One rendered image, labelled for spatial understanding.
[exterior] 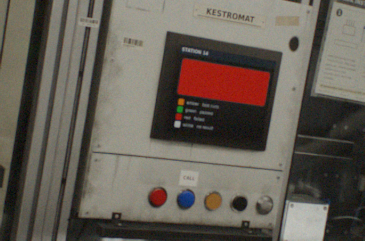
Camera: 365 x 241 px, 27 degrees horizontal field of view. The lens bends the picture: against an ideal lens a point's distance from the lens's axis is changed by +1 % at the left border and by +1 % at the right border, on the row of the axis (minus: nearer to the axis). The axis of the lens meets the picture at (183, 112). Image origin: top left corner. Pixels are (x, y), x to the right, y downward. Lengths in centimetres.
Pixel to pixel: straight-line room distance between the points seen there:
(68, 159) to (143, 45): 25
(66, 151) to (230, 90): 33
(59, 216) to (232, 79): 41
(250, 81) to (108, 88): 28
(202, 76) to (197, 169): 18
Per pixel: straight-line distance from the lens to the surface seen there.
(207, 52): 141
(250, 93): 146
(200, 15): 143
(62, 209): 139
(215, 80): 142
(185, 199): 145
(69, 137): 137
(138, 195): 142
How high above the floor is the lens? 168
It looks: 4 degrees down
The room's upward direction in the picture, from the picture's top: 9 degrees clockwise
